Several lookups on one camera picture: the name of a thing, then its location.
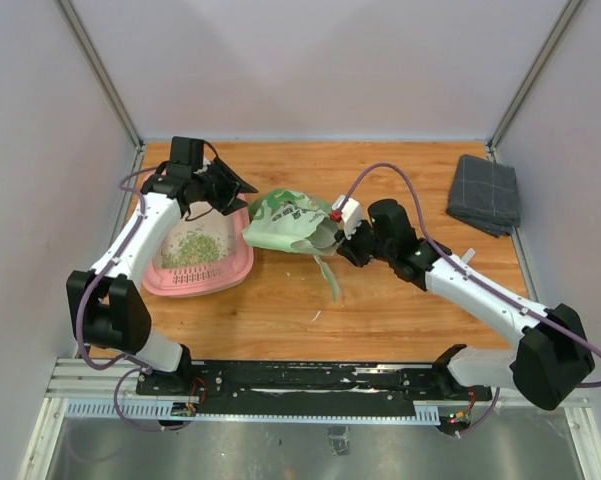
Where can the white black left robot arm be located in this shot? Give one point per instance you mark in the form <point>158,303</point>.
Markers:
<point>106,308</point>

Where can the pink litter box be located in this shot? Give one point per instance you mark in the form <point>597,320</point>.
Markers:
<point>210,277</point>

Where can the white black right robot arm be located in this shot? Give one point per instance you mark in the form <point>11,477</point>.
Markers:
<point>545,360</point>

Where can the green cat litter bag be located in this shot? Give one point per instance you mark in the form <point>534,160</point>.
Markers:
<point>283,220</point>

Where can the grey metal scoop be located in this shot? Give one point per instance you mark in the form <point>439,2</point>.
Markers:
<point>323,239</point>

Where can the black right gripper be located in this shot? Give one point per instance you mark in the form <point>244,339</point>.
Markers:
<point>348,247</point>

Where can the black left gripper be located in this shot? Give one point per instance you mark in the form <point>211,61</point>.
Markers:
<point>231,186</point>

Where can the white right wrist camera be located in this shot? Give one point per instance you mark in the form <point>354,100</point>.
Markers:
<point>349,213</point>

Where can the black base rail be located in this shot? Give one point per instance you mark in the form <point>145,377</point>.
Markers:
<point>309,389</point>

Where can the green cat litter pellets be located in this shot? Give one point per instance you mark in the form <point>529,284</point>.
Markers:
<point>190,249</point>

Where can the folded dark grey cloth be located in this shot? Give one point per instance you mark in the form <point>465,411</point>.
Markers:
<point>484,195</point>

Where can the white plastic bag clip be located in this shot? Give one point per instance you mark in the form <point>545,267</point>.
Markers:
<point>468,255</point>

